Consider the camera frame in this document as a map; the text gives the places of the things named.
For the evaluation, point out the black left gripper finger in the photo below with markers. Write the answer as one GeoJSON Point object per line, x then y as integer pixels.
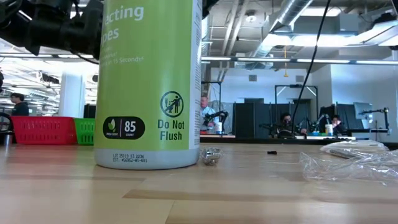
{"type": "Point", "coordinates": [210, 6]}

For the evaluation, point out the green disinfecting wipes canister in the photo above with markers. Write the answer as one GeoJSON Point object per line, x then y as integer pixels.
{"type": "Point", "coordinates": [146, 93]}

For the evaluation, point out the white cotton pads bag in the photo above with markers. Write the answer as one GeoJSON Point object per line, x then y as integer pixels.
{"type": "Point", "coordinates": [354, 146]}

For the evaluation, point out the clear plastic bag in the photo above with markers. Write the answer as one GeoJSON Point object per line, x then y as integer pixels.
{"type": "Point", "coordinates": [348, 168]}

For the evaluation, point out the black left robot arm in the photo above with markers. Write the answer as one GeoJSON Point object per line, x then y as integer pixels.
{"type": "Point", "coordinates": [46, 28]}

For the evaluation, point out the black background robot arm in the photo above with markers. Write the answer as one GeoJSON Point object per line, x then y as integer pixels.
{"type": "Point", "coordinates": [217, 114]}
{"type": "Point", "coordinates": [317, 121]}

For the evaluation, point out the yellow hanging tag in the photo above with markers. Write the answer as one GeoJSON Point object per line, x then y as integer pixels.
{"type": "Point", "coordinates": [285, 62]}

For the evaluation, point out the person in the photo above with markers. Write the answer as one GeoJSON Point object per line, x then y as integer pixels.
{"type": "Point", "coordinates": [337, 124]}
{"type": "Point", "coordinates": [206, 113]}
{"type": "Point", "coordinates": [286, 121]}
{"type": "Point", "coordinates": [20, 109]}

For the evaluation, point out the black partition panels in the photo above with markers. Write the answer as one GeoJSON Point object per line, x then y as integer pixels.
{"type": "Point", "coordinates": [346, 116]}
{"type": "Point", "coordinates": [248, 121]}

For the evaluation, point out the white wipes bottle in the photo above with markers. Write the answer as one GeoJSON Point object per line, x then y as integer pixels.
{"type": "Point", "coordinates": [218, 127]}

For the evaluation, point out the ceiling light strip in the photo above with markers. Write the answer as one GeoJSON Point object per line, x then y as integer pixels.
{"type": "Point", "coordinates": [323, 61]}

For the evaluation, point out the wooden work desk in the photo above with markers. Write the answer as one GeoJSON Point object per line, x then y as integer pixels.
{"type": "Point", "coordinates": [217, 136]}

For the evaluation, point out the silver foil packet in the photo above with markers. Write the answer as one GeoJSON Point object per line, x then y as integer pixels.
{"type": "Point", "coordinates": [211, 156]}

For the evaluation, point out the small black piece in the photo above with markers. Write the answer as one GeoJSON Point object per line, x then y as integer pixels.
{"type": "Point", "coordinates": [272, 152]}

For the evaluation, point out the black box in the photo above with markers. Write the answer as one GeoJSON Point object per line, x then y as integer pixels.
{"type": "Point", "coordinates": [89, 111]}

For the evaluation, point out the white building column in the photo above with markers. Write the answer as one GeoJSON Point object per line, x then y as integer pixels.
{"type": "Point", "coordinates": [71, 93]}

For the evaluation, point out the green plastic basket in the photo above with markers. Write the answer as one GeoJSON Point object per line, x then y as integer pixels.
{"type": "Point", "coordinates": [84, 132]}

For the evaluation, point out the grey desk monitor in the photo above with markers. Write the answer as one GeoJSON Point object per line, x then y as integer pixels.
{"type": "Point", "coordinates": [362, 110]}

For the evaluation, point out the long work desk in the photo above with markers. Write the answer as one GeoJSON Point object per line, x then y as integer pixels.
{"type": "Point", "coordinates": [367, 131]}

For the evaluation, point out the red plastic basket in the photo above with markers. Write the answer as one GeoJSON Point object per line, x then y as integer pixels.
{"type": "Point", "coordinates": [43, 130]}

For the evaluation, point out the black round stand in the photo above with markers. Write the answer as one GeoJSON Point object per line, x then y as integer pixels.
{"type": "Point", "coordinates": [3, 123]}

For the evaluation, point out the black gantry frame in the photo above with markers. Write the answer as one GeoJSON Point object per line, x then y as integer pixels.
{"type": "Point", "coordinates": [211, 82]}
{"type": "Point", "coordinates": [295, 86]}

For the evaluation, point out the silver spiral ceiling duct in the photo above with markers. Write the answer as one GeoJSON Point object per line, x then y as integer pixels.
{"type": "Point", "coordinates": [292, 11]}

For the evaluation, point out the black aluminium table frame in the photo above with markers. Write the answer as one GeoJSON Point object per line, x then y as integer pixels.
{"type": "Point", "coordinates": [248, 140]}

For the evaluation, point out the black curved bracket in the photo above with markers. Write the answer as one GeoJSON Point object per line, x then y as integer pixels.
{"type": "Point", "coordinates": [286, 134]}

